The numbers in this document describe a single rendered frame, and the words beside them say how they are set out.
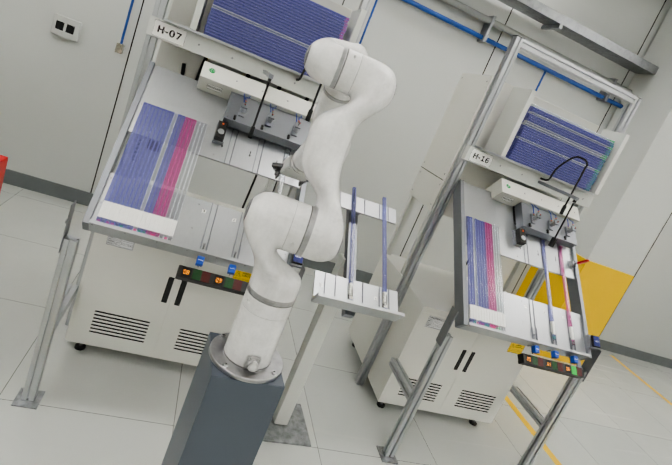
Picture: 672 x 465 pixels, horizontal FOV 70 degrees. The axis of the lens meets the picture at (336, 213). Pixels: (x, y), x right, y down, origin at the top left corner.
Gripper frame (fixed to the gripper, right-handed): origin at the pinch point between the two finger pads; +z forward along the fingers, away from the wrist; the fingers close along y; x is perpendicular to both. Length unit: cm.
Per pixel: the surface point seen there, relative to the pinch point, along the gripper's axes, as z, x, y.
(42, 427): 39, 98, 54
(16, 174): 200, -27, 137
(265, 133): 9.1, -18.9, 11.1
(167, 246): 5.4, 35.1, 33.4
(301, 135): 9.1, -23.6, -3.1
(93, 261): 46, 40, 57
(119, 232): 4, 35, 49
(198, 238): 5.9, 29.5, 24.5
